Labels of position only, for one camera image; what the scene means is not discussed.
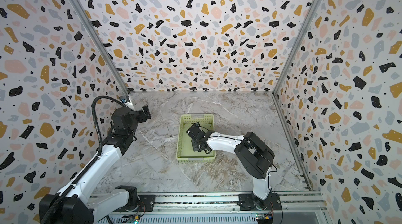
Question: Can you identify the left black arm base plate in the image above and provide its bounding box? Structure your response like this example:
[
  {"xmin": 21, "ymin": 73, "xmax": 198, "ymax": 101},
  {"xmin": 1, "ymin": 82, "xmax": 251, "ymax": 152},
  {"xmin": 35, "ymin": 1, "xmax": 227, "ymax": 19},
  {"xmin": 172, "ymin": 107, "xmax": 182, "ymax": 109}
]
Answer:
[{"xmin": 114, "ymin": 194, "xmax": 156, "ymax": 215}]

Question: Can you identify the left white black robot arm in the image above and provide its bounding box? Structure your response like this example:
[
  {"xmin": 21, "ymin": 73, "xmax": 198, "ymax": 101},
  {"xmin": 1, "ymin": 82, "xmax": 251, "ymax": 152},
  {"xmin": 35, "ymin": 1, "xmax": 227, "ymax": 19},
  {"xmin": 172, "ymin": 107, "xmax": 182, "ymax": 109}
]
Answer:
[{"xmin": 39, "ymin": 105, "xmax": 151, "ymax": 224}]

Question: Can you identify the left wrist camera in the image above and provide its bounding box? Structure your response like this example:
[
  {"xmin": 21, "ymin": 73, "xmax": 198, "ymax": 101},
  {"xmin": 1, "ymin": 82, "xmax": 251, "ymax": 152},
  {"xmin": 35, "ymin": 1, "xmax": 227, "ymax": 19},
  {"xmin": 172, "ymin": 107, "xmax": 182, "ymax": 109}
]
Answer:
[{"xmin": 119, "ymin": 95, "xmax": 135, "ymax": 111}]

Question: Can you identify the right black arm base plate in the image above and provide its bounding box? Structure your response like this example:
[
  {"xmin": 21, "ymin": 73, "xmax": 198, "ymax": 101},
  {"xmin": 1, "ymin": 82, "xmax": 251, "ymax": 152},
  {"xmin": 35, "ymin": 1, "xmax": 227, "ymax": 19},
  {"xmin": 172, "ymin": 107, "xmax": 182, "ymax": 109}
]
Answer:
[{"xmin": 237, "ymin": 192, "xmax": 282, "ymax": 211}]

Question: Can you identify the aluminium front rail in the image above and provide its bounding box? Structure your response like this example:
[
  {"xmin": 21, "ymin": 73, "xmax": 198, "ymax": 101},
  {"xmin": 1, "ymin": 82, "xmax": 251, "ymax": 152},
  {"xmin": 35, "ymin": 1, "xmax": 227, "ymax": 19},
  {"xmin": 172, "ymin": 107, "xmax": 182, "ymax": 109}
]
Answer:
[{"xmin": 138, "ymin": 191, "xmax": 328, "ymax": 215}]

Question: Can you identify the light green plastic bin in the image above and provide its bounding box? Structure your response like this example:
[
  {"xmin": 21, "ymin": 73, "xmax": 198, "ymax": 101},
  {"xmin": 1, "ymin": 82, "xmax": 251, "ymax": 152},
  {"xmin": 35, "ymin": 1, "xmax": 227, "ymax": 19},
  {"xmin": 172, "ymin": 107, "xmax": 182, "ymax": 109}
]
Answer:
[{"xmin": 176, "ymin": 114, "xmax": 216, "ymax": 163}]

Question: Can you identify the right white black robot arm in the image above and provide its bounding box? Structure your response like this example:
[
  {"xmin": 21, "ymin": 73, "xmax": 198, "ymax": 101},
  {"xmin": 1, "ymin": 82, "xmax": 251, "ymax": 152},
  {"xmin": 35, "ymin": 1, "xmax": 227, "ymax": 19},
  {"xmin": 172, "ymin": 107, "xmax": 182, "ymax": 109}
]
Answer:
[{"xmin": 186, "ymin": 123, "xmax": 277, "ymax": 200}]

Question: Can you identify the left black corrugated cable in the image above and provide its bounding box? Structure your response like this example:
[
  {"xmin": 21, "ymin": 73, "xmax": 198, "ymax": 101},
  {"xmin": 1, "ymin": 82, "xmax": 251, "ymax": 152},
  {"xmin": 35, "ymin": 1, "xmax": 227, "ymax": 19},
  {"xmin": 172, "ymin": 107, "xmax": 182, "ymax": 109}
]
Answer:
[{"xmin": 40, "ymin": 95, "xmax": 126, "ymax": 224}]

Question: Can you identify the white slotted cable duct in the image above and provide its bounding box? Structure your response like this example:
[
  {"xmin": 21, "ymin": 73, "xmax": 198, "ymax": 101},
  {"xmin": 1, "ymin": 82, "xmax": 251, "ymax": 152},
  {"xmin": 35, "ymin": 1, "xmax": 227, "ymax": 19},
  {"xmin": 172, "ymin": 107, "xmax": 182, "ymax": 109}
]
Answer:
[{"xmin": 110, "ymin": 213, "xmax": 257, "ymax": 224}]

